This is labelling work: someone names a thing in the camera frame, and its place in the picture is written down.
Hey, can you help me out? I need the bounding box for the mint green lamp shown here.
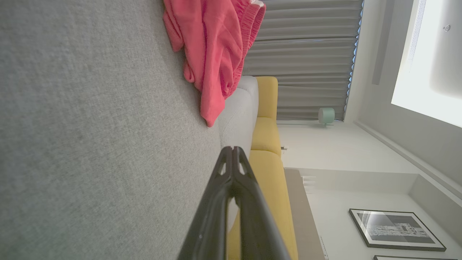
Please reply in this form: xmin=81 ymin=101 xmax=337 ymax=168
xmin=318 ymin=107 xmax=336 ymax=127

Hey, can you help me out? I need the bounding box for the yellow upholstered sofa section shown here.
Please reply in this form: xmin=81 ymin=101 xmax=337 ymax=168
xmin=227 ymin=76 xmax=299 ymax=260

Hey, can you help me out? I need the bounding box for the red shorts white waistband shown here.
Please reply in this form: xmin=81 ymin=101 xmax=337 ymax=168
xmin=162 ymin=0 xmax=267 ymax=127

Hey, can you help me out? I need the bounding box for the grey fabric sofa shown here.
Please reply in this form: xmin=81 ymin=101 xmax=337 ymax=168
xmin=0 ymin=0 xmax=221 ymax=260

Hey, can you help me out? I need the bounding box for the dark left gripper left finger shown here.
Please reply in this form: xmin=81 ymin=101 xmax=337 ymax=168
xmin=177 ymin=146 xmax=234 ymax=260

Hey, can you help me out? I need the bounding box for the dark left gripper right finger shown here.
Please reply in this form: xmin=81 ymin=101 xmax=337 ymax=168
xmin=234 ymin=146 xmax=291 ymax=260

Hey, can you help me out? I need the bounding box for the black framed picture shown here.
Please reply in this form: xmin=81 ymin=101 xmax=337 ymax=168
xmin=373 ymin=255 xmax=462 ymax=260
xmin=349 ymin=208 xmax=447 ymax=252

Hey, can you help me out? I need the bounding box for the grey sofa back cushion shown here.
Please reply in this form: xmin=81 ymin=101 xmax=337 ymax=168
xmin=218 ymin=75 xmax=260 ymax=231

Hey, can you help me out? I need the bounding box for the grey pleated curtain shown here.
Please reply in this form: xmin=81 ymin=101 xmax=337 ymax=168
xmin=241 ymin=0 xmax=364 ymax=122

